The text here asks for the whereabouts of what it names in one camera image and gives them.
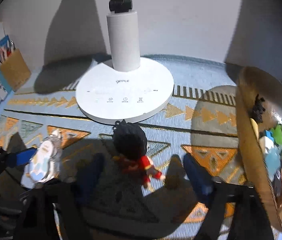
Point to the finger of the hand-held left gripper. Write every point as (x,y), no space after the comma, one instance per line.
(11,188)
(22,157)

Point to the patterned woven table mat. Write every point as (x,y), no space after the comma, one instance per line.
(56,110)

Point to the white charger block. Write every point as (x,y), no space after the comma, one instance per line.
(265,143)

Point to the black-haired red figurine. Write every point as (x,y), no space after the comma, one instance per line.
(131,142)

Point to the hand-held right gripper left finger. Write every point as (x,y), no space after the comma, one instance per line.
(91,172)

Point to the bunch of pens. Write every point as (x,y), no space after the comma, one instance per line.
(7,50)

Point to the wooden pen holder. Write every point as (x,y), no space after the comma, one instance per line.
(14,72)

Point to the white lamp base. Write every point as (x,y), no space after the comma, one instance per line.
(123,90)

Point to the amber ribbed glass bowl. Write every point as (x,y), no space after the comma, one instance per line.
(248,140)

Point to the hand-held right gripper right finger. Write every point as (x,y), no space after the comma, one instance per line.
(195,172)

